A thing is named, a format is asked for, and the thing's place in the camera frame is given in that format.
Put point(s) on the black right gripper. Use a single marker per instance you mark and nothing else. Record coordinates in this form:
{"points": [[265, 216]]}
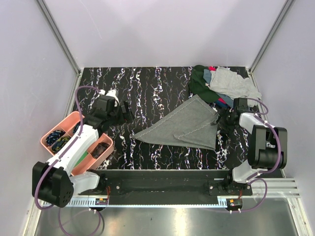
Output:
{"points": [[224, 112]]}

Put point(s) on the dark green garment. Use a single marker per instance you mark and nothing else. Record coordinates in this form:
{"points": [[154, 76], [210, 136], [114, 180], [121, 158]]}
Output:
{"points": [[199, 84]]}

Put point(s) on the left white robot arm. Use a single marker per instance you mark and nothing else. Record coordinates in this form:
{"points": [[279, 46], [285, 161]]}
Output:
{"points": [[53, 180]]}

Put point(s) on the green rolled cloth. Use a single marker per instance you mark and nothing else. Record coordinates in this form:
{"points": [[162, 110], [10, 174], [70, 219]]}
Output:
{"points": [[81, 158]]}

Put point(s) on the blue garment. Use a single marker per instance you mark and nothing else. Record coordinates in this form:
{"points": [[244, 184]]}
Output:
{"points": [[229, 100]]}

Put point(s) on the blue patterned rolled sock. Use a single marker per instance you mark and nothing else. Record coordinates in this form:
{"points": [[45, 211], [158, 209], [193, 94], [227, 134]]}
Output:
{"points": [[53, 137]]}

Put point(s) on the grey cloth napkin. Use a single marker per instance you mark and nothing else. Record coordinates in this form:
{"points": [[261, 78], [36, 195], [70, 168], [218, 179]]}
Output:
{"points": [[192, 124]]}

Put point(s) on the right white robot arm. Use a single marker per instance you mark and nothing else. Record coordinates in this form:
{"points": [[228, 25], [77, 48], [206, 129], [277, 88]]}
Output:
{"points": [[267, 150]]}

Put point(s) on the pink compartment tray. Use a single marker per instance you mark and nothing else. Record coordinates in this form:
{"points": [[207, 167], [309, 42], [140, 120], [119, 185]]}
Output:
{"points": [[70, 125]]}

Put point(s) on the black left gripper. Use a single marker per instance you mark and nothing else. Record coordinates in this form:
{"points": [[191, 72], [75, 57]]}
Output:
{"points": [[127, 116]]}

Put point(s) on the light grey shirt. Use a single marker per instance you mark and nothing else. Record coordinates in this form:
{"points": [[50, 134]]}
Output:
{"points": [[234, 85]]}

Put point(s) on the dark brown rolled item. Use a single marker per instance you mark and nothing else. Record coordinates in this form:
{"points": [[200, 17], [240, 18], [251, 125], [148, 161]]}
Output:
{"points": [[99, 150]]}

